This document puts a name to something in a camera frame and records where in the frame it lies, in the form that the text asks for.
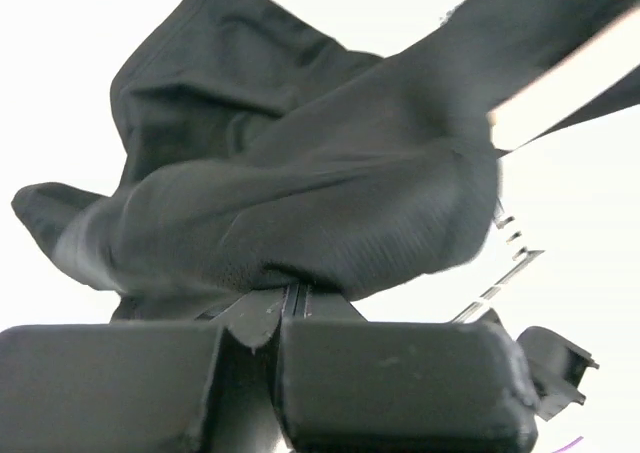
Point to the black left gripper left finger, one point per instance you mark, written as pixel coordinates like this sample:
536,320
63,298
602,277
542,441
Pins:
138,386

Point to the black t shirt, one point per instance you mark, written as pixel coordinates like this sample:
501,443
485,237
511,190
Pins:
261,153

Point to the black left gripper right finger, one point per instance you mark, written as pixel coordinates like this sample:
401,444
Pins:
345,384

